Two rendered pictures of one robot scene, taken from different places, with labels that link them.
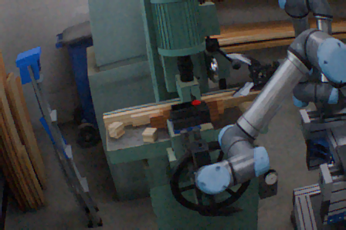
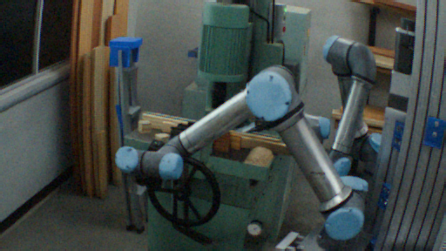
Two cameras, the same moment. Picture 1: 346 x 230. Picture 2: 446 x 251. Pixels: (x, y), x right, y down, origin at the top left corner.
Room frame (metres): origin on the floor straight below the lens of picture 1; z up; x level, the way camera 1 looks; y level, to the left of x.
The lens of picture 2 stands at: (-0.31, -0.83, 1.65)
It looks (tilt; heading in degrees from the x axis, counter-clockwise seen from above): 18 degrees down; 20
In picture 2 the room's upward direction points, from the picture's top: 6 degrees clockwise
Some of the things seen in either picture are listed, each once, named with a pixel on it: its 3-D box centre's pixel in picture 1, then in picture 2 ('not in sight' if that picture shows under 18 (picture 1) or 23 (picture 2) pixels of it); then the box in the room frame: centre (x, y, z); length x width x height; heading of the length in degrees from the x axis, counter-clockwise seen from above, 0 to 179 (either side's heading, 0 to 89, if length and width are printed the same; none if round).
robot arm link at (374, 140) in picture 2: not in sight; (378, 152); (1.69, -0.77, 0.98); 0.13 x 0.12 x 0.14; 59
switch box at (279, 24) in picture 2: not in sight; (277, 19); (1.98, -0.19, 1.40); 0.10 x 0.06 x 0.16; 4
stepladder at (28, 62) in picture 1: (55, 143); (127, 137); (2.24, 0.69, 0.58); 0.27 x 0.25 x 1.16; 100
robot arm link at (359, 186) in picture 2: not in sight; (348, 198); (1.19, -0.71, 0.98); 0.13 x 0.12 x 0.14; 7
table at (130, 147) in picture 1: (188, 135); (196, 154); (1.54, -0.04, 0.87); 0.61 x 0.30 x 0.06; 94
